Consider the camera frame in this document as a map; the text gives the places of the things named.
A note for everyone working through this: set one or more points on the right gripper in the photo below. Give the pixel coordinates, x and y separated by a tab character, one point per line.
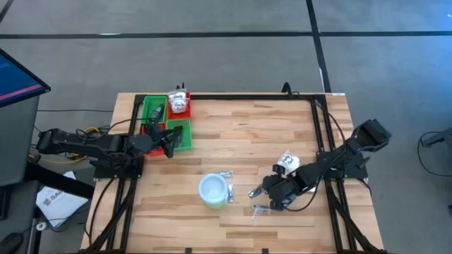
287	190

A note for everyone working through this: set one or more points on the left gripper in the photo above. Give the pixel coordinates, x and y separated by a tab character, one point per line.
159	144

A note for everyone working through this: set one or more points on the metal nail clipper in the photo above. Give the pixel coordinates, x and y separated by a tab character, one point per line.
255	193

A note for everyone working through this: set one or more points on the clear packet with metal tool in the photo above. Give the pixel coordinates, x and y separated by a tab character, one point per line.
259	208

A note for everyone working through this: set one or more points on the white cotton vanity pack bag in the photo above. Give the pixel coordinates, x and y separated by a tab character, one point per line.
179	106
176	96
289	160

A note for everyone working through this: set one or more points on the clear-wrapped small metal item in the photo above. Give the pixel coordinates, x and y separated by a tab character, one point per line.
224	174
230	193

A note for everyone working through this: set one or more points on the green disinfecting wipes canister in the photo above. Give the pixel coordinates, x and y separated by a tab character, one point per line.
213	190

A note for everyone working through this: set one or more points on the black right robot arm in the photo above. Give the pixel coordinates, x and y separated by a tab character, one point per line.
328	166

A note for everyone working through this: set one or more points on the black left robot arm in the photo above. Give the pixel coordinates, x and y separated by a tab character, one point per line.
106	143

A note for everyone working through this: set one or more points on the green plastic slotted basket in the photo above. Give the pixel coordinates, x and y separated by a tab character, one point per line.
186	141
146	106

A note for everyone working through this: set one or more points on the black desk beam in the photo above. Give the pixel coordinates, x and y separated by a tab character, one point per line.
60	181

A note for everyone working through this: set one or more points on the white printed paper sheet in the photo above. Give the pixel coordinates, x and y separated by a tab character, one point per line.
60	204

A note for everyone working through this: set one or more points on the small white round object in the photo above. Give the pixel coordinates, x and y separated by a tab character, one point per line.
41	226

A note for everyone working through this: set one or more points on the monitor with blue screen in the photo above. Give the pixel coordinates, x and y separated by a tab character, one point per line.
14	81

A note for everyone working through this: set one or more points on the grey stand leg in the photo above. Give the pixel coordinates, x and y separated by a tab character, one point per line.
438	138

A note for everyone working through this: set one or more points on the black computer mouse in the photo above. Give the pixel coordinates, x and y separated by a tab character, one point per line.
10	244

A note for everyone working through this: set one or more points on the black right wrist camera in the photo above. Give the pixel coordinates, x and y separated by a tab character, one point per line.
279	169

